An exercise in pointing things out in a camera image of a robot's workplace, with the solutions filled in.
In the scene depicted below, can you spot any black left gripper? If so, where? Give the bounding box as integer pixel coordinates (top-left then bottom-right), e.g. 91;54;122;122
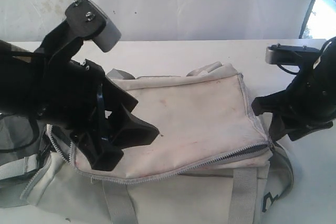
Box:
36;22;159;171

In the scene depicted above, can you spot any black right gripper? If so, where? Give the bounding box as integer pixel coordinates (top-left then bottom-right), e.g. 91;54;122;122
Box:
251;76;333;141

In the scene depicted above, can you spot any white grey duffel bag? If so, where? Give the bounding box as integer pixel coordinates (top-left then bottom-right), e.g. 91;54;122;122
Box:
1;62;293;223

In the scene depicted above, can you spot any right robot arm black grey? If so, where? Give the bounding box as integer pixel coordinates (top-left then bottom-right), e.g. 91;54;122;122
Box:
251;38;335;142

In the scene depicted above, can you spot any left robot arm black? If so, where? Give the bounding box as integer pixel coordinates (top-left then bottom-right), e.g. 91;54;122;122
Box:
1;21;159;171

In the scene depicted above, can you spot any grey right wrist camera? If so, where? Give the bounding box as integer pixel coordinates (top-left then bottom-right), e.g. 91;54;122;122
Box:
265;44;320;76

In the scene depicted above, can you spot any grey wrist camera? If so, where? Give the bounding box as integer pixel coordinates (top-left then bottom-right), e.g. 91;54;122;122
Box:
265;44;320;76
65;0;121;52

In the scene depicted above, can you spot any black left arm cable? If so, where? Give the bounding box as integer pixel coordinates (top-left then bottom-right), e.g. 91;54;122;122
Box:
0;113;40;154

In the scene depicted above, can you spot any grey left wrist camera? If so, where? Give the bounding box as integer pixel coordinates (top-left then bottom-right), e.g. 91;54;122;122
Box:
65;0;121;52

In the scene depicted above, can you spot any black window frame post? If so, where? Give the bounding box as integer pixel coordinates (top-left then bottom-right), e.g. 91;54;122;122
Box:
298;0;316;39

